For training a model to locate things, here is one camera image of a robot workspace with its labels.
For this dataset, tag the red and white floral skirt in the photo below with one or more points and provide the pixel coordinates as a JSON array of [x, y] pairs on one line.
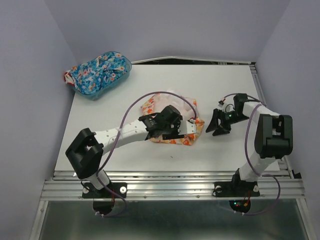
[[68, 79]]

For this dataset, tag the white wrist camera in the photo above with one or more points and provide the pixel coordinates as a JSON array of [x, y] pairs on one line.
[[224, 106], [187, 128]]

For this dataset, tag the translucent blue plastic bin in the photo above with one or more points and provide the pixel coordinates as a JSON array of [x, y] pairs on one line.
[[105, 87]]

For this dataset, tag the blue floral print skirt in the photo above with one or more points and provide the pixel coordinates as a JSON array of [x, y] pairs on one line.
[[100, 75]]

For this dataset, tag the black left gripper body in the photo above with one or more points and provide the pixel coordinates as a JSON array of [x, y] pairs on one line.
[[171, 131]]

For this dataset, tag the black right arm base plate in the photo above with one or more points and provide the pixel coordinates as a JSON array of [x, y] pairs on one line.
[[226, 189]]

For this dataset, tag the aluminium rail frame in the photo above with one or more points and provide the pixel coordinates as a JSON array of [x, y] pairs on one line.
[[169, 187]]

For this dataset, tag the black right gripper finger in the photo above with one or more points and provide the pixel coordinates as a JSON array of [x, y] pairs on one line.
[[221, 130], [215, 121]]

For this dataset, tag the orange tulip print skirt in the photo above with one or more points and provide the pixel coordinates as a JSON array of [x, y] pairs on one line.
[[187, 108]]

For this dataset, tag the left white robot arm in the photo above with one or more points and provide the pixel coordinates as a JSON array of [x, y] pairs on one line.
[[87, 149]]

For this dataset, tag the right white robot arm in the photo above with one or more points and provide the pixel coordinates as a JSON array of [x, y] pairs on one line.
[[273, 138]]

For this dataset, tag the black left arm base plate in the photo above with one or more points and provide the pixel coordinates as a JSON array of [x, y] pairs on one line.
[[90, 192]]

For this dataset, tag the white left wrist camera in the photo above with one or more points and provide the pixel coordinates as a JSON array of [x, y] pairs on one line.
[[187, 128]]

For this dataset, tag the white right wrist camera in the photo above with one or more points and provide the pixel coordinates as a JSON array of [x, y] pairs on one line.
[[224, 106]]

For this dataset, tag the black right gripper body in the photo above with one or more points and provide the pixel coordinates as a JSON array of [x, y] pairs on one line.
[[232, 117]]

